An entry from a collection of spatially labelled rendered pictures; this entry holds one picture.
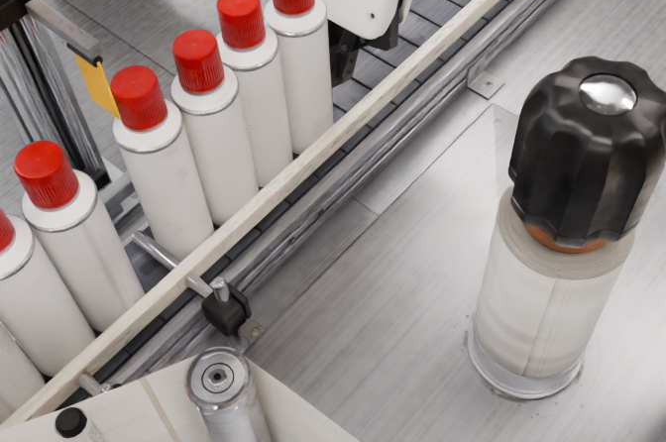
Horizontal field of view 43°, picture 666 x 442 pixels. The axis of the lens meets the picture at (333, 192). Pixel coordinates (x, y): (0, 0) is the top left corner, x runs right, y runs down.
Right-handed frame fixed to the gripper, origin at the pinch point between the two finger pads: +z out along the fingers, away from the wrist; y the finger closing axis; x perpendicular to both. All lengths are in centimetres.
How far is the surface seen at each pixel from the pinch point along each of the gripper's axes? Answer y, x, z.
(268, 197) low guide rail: 4.0, -12.0, 7.4
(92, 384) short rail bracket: 5.4, -31.4, 14.9
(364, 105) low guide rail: 3.6, 0.5, 2.8
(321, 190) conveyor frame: 5.1, -5.7, 9.0
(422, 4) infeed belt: -2.8, 18.1, 0.2
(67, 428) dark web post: 14.9, -40.5, 1.5
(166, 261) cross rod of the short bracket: 1.7, -21.1, 11.1
